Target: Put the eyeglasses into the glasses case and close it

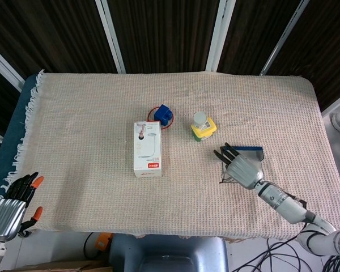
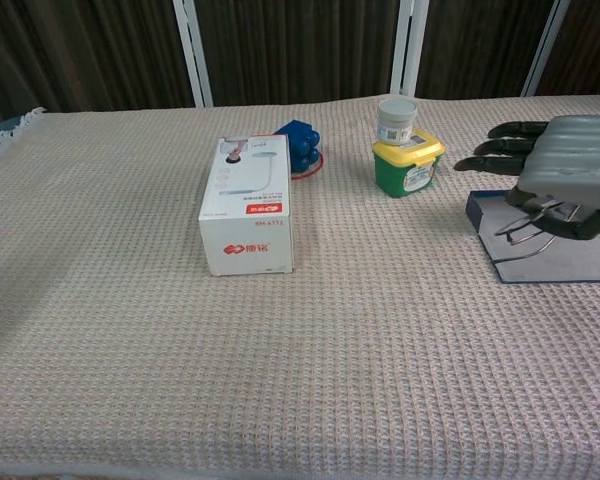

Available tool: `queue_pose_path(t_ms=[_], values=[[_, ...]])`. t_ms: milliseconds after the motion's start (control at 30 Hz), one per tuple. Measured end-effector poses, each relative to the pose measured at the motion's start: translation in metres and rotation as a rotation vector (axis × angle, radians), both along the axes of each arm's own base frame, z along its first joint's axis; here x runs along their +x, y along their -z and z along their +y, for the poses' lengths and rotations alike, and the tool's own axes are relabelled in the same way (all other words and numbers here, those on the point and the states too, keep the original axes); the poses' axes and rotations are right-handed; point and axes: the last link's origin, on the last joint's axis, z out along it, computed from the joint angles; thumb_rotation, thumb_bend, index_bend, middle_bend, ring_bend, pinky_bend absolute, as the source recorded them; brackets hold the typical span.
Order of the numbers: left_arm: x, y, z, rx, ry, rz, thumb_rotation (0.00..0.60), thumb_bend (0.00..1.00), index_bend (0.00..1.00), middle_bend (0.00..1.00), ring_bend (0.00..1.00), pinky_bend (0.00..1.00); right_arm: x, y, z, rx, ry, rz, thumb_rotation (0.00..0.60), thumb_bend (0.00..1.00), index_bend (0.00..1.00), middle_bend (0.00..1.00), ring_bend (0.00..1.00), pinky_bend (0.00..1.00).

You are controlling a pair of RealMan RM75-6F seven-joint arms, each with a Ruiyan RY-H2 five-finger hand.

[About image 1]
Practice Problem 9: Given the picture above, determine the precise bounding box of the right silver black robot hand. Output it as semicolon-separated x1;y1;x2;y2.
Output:
213;143;265;190

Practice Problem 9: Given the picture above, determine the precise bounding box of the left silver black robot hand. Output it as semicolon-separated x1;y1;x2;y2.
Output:
0;172;45;242

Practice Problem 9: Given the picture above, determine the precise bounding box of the green tub yellow lid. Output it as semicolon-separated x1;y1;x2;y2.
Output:
190;117;218;142

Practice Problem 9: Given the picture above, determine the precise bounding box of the small white jar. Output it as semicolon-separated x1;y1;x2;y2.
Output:
193;111;208;128

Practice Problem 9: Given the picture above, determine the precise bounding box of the brown cardboard box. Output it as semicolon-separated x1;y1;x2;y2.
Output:
4;259;114;272

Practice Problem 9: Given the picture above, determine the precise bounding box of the teal table pad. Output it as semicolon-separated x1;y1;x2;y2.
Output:
0;74;42;226

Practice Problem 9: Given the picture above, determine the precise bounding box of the white lamp carton box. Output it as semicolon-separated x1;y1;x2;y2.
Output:
133;121;164;179

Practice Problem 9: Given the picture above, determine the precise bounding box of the orange floor object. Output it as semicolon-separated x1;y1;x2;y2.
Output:
95;232;113;252

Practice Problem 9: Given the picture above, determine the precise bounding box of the blue plastic toy block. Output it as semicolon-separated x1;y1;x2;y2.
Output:
154;104;173;127

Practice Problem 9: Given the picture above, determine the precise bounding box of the grey blue robot torso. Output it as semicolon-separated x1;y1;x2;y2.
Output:
109;233;229;272

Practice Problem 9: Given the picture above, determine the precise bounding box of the beige waffle fringed cloth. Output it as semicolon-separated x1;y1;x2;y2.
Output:
0;70;340;244

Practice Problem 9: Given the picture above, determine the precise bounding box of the tangled black floor cable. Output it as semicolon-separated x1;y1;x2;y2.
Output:
232;237;340;272

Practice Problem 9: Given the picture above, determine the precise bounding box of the white partition frame post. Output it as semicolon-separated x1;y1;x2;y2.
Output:
205;0;236;72
0;42;26;92
260;0;311;76
95;0;127;74
321;89;340;117

